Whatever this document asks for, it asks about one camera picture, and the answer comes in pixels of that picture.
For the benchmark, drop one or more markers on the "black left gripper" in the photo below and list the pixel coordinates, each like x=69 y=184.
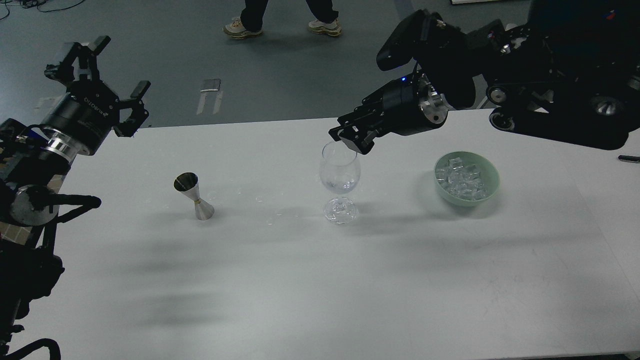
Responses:
x=90 y=109

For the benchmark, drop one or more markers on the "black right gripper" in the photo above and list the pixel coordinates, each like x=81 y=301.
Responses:
x=404 y=106

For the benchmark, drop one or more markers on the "steel double jigger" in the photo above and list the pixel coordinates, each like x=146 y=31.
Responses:
x=188 y=184

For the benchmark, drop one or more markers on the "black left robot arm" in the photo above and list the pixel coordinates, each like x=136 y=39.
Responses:
x=32 y=157

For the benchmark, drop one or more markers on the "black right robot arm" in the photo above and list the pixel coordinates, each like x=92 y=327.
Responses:
x=569 y=74

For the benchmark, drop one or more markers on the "clear wine glass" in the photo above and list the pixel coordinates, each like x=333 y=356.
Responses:
x=339 y=173

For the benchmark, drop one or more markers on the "green bowl of ice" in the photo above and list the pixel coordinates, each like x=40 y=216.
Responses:
x=465 y=179

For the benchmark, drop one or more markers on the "beige checkered sofa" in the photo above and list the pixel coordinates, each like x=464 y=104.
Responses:
x=15 y=233

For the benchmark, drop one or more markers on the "black pen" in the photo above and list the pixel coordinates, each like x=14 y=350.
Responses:
x=629 y=159

